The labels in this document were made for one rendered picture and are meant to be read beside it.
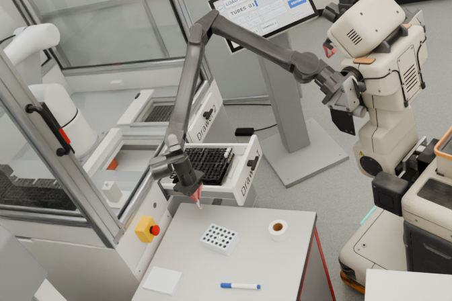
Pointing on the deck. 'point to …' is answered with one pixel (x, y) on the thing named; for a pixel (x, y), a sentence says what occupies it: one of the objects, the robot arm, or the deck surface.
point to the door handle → (50, 128)
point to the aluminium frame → (91, 208)
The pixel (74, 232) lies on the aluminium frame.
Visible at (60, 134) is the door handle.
